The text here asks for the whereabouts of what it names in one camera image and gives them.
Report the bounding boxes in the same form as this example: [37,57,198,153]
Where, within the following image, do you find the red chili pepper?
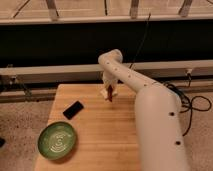
[107,85,113,102]

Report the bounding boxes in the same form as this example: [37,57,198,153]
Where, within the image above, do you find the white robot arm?
[98,49,191,171]

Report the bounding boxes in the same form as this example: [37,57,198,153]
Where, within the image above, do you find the thin black hanging cable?
[128,12,151,70]

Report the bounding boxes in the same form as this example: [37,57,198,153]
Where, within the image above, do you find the green ceramic bowl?
[37,121,77,160]

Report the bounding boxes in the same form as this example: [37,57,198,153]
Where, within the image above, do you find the black rectangular block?
[63,101,84,120]

